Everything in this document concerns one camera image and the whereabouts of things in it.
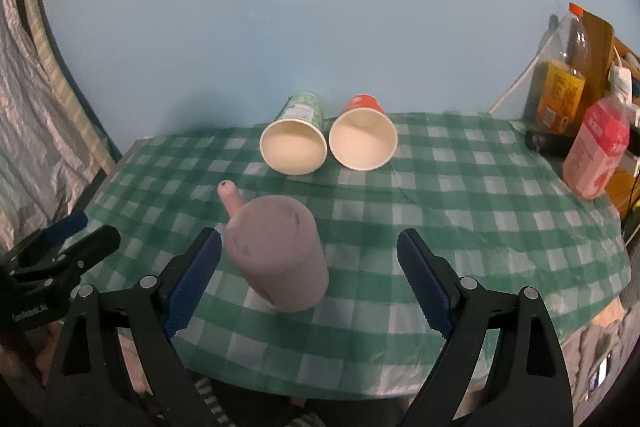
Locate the brown cardboard box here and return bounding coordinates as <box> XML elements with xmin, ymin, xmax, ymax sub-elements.
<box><xmin>580</xmin><ymin>9</ymin><xmax>640</xmax><ymax>120</ymax></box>

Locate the striped curtain edge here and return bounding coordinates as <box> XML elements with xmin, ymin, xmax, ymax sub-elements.
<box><xmin>19</xmin><ymin>0</ymin><xmax>122</xmax><ymax>170</ymax></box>

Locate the green paper cup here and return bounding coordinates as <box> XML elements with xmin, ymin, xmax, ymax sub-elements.
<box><xmin>259</xmin><ymin>93</ymin><xmax>328</xmax><ymax>176</ymax></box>

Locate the white cable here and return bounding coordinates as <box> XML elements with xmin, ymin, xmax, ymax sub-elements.
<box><xmin>487</xmin><ymin>52</ymin><xmax>543</xmax><ymax>114</ymax></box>

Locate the red paper cup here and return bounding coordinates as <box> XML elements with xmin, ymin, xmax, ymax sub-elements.
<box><xmin>328</xmin><ymin>94</ymin><xmax>399</xmax><ymax>171</ymax></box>

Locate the clear bottle with yellow label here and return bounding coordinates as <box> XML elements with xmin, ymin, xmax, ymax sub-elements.
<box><xmin>525</xmin><ymin>3</ymin><xmax>590</xmax><ymax>138</ymax></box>

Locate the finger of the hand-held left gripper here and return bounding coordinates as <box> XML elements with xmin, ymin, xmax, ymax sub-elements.
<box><xmin>7</xmin><ymin>226</ymin><xmax>122</xmax><ymax>288</ymax></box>
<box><xmin>10</xmin><ymin>212</ymin><xmax>90</xmax><ymax>260</ymax></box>

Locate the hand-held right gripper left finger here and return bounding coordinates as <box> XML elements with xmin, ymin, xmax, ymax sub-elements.
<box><xmin>44</xmin><ymin>228</ymin><xmax>223</xmax><ymax>427</ymax></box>

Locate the black cylindrical object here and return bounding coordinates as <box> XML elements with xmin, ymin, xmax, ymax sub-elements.
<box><xmin>525</xmin><ymin>130</ymin><xmax>572</xmax><ymax>158</ymax></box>

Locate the pink drink carton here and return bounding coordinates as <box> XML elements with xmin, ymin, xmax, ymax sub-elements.
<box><xmin>562</xmin><ymin>94</ymin><xmax>631</xmax><ymax>201</ymax></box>

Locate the green checked tablecloth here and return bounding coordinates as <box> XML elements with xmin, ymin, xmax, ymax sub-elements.
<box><xmin>82</xmin><ymin>111</ymin><xmax>632</xmax><ymax>400</ymax></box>

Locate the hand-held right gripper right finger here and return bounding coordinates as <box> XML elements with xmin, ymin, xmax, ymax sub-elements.
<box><xmin>396</xmin><ymin>228</ymin><xmax>574</xmax><ymax>427</ymax></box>

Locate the pink mug with handle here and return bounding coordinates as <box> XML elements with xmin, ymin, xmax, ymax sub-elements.
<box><xmin>218</xmin><ymin>180</ymin><xmax>330</xmax><ymax>313</ymax></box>

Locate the grey cloth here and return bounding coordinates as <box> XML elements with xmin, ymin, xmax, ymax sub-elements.
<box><xmin>560</xmin><ymin>297</ymin><xmax>632</xmax><ymax>408</ymax></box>

